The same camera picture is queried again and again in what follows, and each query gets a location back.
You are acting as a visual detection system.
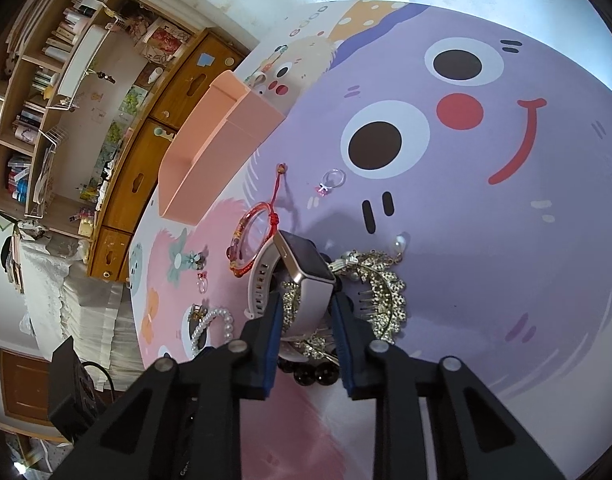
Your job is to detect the wooden wall shelf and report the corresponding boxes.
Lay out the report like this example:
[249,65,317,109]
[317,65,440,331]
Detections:
[0,0,204,235]

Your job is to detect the black box with cable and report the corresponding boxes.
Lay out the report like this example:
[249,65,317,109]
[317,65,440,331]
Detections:
[48,336,117,444]

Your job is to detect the wooden desk with drawers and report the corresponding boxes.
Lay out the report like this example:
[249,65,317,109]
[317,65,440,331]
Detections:
[88,29,246,282]

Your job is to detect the pink plastic tray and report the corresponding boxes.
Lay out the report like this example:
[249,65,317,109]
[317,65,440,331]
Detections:
[158,72,284,226]

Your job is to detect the white lace bed cover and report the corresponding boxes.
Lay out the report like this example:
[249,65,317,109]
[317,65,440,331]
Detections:
[19,240,143,391]

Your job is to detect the red string bangle bracelet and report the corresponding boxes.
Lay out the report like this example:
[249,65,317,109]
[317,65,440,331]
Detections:
[227,161,291,279]

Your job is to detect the pearl bracelet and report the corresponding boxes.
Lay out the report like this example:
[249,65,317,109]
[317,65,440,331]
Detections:
[189,308,237,356]

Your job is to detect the blue flower hair clip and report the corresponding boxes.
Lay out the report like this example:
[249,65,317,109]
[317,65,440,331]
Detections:
[167,248,206,283]

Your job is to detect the black bead bracelet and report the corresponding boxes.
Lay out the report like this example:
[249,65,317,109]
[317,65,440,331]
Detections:
[277,343,343,387]

